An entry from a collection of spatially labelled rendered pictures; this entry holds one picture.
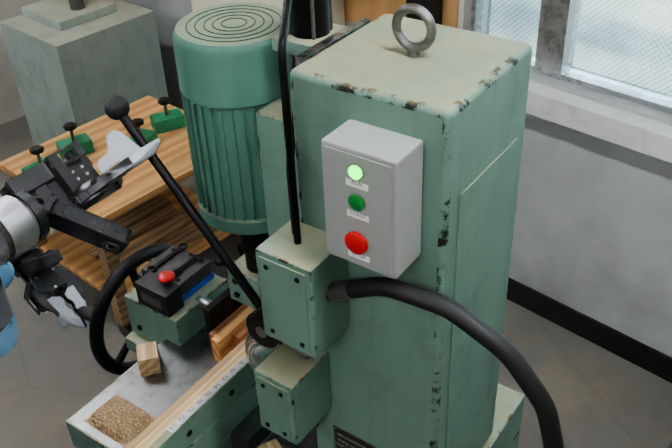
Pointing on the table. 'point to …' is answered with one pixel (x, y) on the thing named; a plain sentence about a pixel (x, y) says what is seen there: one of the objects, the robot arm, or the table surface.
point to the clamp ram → (217, 309)
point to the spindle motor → (228, 107)
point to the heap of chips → (120, 420)
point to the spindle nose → (252, 249)
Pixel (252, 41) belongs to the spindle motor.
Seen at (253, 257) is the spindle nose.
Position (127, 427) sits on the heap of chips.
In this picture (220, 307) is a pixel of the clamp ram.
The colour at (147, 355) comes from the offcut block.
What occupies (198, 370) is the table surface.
